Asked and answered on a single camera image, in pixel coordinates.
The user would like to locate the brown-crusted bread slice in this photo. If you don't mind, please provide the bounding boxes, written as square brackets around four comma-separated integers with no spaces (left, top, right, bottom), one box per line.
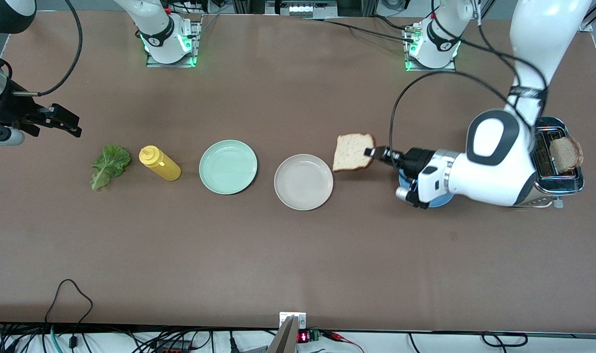
[549,136,584,173]
[332,133,377,172]

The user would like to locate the green lettuce leaf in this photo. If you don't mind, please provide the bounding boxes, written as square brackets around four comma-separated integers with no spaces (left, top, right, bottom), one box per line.
[89,144,131,192]

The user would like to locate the yellow squeeze bottle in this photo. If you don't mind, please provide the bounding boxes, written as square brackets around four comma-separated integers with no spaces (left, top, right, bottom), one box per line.
[139,145,182,182]

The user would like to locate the blue plate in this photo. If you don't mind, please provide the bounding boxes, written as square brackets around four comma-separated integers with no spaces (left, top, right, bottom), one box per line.
[398,167,455,208]

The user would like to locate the beige plate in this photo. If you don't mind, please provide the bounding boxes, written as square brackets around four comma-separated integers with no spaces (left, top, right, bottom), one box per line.
[274,154,334,211]

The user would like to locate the mint green plate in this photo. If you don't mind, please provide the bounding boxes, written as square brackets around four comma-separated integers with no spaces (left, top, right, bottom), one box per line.
[199,140,258,196]

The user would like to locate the beige chrome toaster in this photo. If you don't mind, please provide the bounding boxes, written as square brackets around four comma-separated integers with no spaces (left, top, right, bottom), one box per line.
[513,117,585,209]

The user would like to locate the silver lit control box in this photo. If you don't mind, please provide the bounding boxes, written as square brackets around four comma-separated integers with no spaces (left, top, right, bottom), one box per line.
[266,0,337,19]

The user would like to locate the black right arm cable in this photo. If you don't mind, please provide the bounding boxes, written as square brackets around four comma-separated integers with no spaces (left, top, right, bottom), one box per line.
[14,0,83,96]

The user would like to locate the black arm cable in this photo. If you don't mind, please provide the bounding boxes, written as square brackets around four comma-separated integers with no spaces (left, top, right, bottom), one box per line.
[389,10,548,155]
[14,0,83,96]

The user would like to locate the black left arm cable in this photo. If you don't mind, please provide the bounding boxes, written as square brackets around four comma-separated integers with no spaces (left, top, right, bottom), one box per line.
[389,10,548,155]

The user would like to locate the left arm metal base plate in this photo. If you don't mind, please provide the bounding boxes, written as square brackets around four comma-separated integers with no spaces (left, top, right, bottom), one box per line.
[405,27,457,73]

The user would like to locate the long black table cable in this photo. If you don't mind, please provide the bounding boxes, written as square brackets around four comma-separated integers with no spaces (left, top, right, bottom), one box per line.
[303,17,416,45]

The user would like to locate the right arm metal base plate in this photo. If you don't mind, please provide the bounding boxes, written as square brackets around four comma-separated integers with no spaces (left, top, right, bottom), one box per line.
[146,15,203,68]

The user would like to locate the red clip wire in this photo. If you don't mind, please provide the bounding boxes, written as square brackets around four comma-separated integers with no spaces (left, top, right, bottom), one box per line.
[322,331,366,353]

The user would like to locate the coiled black cable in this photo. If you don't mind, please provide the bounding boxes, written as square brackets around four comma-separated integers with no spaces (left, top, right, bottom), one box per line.
[481,332,529,348]

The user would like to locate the aluminium camera mount post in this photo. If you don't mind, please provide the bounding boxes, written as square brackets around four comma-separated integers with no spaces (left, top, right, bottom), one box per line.
[267,312,307,353]

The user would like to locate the thin black looped cable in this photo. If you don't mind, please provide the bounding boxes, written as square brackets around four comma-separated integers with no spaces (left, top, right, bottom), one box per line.
[44,278,94,350]

